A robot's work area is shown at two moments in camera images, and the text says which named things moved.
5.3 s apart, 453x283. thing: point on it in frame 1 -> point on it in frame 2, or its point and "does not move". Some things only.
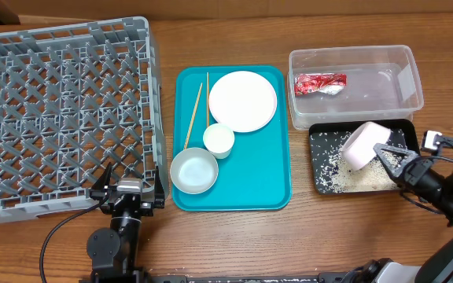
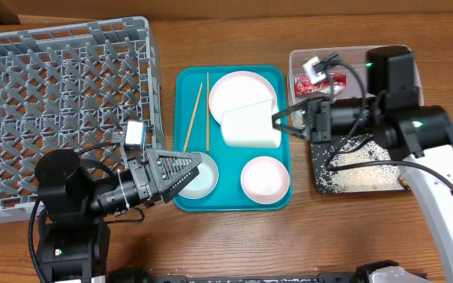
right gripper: (411, 170) -> (318, 120)
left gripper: (148, 208) -> (154, 155)
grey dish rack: (55, 106) does not move
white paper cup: (219, 138) -> (251, 125)
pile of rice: (373, 176) does not move
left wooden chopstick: (192, 119) does not move
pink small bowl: (358, 150) -> (265, 180)
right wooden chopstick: (208, 99) does not move
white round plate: (244, 101) does not move
